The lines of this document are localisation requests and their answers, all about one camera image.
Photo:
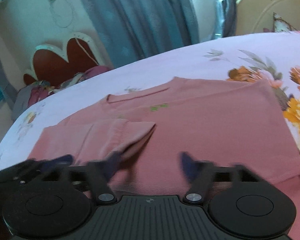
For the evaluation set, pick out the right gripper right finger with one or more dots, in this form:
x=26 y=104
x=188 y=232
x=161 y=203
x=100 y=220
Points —
x=200 y=175

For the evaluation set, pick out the floral white bed sheet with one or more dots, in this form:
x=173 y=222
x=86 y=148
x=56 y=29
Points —
x=271 y=57

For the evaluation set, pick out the pile of clothes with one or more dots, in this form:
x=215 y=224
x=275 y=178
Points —
x=40 y=90

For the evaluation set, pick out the blue curtain panel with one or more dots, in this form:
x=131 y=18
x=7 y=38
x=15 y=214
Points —
x=226 y=18
x=131 y=30

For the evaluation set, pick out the blue curtain left panel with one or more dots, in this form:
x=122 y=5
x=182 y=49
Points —
x=131 y=30

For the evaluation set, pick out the pink long-sleeve sweater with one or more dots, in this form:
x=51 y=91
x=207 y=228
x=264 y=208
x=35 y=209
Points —
x=225 y=122

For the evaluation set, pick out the patterned pillow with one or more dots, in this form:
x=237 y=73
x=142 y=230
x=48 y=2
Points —
x=281 y=25

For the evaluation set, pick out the blue curtain right panel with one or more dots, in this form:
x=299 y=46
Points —
x=226 y=18

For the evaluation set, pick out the red heart-shaped headboard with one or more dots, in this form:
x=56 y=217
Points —
x=55 y=65

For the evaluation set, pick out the cream round headboard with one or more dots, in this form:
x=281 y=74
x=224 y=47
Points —
x=253 y=16

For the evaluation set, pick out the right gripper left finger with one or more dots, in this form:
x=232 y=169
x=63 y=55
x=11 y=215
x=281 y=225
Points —
x=99 y=174

